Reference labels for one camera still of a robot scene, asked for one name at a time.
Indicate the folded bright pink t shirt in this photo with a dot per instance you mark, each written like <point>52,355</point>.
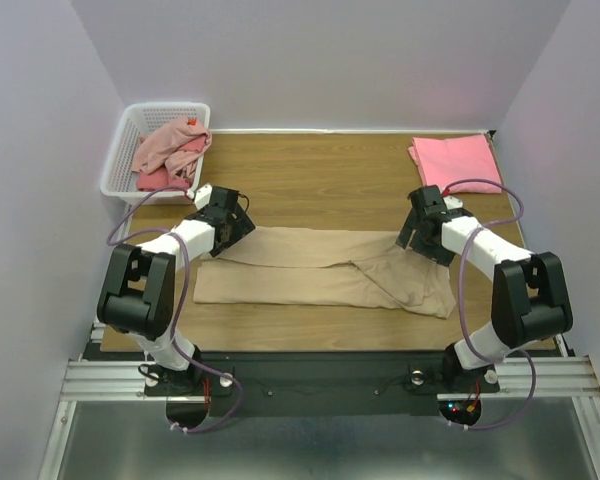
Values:
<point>449,163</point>

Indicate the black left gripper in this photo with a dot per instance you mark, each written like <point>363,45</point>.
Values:
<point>242,227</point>

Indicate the dusty pink t shirt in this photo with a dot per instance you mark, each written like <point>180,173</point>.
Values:
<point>180,128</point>

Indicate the aluminium frame rail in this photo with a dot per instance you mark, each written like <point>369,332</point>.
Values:
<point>102,381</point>

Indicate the white perforated plastic basket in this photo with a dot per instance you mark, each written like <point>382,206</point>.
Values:
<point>142,119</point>

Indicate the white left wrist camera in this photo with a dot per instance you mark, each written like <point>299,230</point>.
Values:
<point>200,197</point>

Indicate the beige t shirt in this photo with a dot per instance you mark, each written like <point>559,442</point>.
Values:
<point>300,266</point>

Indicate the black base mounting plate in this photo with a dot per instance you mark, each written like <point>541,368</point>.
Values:
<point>286,384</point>

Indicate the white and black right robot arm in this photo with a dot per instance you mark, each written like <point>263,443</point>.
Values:
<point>529,301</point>

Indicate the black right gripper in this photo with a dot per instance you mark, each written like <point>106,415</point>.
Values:
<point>419,236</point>

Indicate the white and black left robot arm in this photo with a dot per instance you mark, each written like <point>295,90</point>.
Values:
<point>145,286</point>

